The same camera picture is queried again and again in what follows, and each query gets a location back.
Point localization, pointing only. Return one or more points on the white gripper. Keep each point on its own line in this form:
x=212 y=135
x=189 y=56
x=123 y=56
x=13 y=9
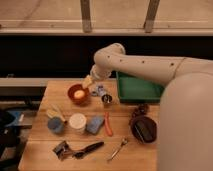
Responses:
x=96 y=73

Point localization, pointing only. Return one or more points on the yellow-orange apple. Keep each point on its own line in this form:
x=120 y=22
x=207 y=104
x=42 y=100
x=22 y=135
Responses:
x=79 y=94

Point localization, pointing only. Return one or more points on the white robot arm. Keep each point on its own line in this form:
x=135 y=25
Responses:
x=185 y=125

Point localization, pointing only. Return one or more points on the green plastic tray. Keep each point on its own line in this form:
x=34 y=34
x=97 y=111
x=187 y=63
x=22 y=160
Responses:
x=134 y=90

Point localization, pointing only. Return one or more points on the blue-white small object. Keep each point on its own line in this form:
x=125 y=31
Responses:
x=98 y=91

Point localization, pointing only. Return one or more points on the red bowl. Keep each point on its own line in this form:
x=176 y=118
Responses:
x=75 y=88

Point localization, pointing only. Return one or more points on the small metal cup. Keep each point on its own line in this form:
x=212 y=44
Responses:
x=106 y=99

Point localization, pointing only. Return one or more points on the white round container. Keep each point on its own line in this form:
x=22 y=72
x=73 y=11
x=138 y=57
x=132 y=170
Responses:
x=78 y=122

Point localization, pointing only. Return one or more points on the blue sponge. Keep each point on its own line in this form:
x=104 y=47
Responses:
x=94 y=124

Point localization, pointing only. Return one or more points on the orange carrot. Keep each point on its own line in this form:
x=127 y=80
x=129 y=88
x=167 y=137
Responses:
x=108 y=129

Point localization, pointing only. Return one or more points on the blue cup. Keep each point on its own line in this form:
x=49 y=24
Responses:
x=55 y=125

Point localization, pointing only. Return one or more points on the bunch of red grapes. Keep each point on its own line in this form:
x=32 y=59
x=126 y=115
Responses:
x=140 y=110

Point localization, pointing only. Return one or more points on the metal fork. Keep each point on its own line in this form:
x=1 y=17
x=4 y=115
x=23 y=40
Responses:
x=124 y=141

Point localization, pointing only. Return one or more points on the dark brown bowl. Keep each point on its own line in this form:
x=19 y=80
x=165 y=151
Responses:
x=144 y=129

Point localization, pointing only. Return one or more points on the metal clip tool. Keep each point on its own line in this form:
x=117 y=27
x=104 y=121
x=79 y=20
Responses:
x=63 y=150

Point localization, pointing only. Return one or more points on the dark equipment at left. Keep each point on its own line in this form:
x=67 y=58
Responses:
x=15 y=124

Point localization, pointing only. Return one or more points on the wooden-handled brush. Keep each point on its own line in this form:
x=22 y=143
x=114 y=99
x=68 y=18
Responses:
x=55 y=112

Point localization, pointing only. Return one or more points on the black-handled tool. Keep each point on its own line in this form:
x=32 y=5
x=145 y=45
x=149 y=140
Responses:
x=81 y=153

